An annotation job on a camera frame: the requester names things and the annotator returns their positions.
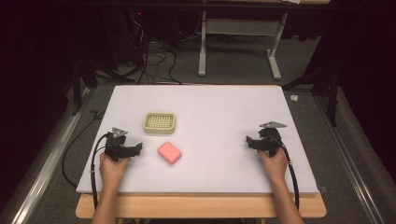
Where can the pink sponge block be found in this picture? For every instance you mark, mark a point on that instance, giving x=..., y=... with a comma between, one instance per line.
x=169, y=152

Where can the white foam board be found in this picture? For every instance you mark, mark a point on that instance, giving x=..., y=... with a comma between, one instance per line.
x=214, y=124

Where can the wooden table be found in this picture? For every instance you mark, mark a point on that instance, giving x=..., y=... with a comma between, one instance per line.
x=199, y=206

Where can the black stand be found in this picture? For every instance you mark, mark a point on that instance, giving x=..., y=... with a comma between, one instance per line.
x=88, y=73
x=327, y=84

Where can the person's right hand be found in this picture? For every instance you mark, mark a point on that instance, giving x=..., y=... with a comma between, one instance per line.
x=275, y=166

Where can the crumpled white paper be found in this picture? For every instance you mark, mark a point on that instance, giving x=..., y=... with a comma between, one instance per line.
x=294, y=98

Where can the pale yellow soap dish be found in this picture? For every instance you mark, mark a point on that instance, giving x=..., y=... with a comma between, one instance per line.
x=159, y=123

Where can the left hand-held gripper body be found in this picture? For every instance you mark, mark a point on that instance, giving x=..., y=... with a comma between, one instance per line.
x=115, y=146

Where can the white metal desk frame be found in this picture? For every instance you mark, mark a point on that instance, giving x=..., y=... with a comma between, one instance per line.
x=243, y=27

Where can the person's left hand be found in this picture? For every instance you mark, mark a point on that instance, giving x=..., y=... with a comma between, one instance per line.
x=112, y=169

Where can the aluminium rail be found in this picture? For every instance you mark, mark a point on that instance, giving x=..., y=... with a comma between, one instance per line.
x=46, y=174
x=351, y=161

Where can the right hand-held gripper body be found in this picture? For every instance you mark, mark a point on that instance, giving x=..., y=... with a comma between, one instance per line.
x=270, y=137

